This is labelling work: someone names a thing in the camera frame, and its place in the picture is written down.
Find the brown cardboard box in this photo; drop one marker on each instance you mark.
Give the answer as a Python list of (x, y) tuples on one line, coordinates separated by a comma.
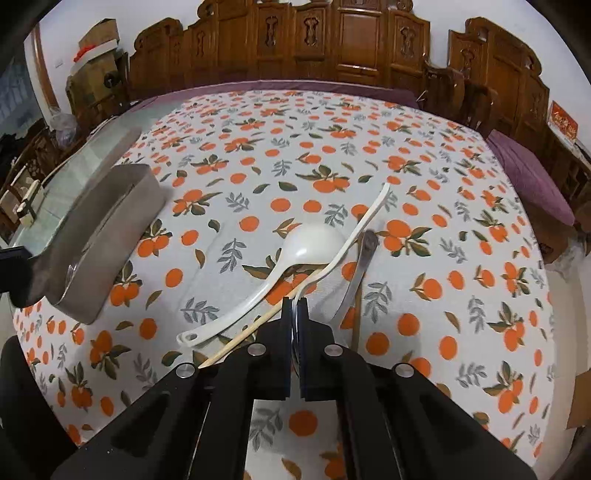
[(99, 32)]

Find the black electric fan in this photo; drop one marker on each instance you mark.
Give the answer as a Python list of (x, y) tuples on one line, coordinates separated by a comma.
[(111, 79)]

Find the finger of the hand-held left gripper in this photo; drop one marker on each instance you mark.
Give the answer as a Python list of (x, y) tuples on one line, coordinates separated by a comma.
[(16, 277)]

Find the wooden chair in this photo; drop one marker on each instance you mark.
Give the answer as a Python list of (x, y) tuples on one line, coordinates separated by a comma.
[(27, 152)]

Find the carved wooden armchair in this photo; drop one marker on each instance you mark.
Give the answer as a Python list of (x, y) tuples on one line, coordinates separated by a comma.
[(498, 74)]

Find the carved wooden sofa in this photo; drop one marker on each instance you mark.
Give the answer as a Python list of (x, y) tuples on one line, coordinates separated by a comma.
[(277, 41)]

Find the wooden side table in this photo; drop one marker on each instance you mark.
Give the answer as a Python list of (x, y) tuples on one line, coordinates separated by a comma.
[(575, 170)]

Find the rectangular metal container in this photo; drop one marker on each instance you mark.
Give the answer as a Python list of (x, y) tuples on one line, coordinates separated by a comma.
[(115, 207)]

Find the white plastic ladle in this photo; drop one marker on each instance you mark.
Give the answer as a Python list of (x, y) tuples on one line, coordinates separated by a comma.
[(314, 240)]

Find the red plastic bag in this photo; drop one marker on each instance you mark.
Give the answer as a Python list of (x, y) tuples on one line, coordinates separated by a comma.
[(85, 53)]

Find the purple armchair cushion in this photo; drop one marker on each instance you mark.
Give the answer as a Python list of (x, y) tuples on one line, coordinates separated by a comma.
[(531, 180)]

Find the stacked cardboard boxes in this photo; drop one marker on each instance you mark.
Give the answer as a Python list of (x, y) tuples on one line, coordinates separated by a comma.
[(90, 87)]

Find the red gift box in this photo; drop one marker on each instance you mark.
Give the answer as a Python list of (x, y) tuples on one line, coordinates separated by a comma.
[(562, 119)]

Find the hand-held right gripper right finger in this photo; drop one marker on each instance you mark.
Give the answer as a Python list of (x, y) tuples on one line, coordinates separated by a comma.
[(303, 318)]

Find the orange print tablecloth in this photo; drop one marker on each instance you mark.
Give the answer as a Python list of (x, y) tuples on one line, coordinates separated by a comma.
[(323, 138)]

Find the wooden chopstick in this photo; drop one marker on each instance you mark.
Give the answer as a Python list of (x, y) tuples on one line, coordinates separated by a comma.
[(258, 323)]

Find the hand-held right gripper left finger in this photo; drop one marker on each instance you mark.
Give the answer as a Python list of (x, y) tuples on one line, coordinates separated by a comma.
[(286, 318)]

